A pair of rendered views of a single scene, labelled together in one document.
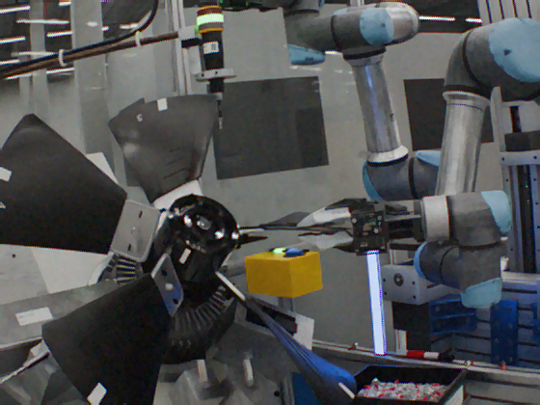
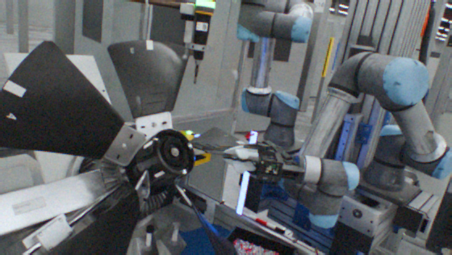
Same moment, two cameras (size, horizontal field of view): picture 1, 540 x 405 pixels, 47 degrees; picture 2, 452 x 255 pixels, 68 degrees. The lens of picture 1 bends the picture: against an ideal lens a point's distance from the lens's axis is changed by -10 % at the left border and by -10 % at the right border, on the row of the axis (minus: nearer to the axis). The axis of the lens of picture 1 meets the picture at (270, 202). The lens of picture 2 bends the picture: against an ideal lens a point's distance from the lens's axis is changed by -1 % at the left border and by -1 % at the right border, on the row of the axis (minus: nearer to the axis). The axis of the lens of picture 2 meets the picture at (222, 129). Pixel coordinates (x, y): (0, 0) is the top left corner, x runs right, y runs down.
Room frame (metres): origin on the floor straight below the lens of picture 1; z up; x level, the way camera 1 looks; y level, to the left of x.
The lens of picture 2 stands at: (0.31, 0.18, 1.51)
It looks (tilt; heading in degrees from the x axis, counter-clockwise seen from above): 16 degrees down; 346
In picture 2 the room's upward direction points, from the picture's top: 9 degrees clockwise
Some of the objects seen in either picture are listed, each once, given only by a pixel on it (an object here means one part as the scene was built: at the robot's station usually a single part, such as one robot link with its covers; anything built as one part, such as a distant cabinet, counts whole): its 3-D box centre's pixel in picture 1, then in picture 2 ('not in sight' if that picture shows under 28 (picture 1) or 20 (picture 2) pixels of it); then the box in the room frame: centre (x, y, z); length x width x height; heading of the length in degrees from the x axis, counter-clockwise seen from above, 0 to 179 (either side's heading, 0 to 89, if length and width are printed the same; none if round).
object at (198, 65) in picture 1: (207, 52); (198, 27); (1.14, 0.07, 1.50); 0.09 x 0.07 x 0.10; 76
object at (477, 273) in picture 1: (474, 271); (321, 202); (1.09, -0.34, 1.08); 0.11 x 0.08 x 0.11; 18
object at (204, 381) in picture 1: (202, 367); (148, 237); (1.04, 0.14, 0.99); 0.02 x 0.02 x 0.06
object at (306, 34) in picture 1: (311, 37); (255, 22); (1.35, -0.12, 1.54); 0.11 x 0.08 x 0.11; 63
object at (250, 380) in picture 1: (248, 366); (175, 233); (1.09, 0.07, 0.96); 0.02 x 0.02 x 0.06
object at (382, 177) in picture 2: not in sight; (386, 170); (1.34, -0.74, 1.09); 0.15 x 0.15 x 0.10
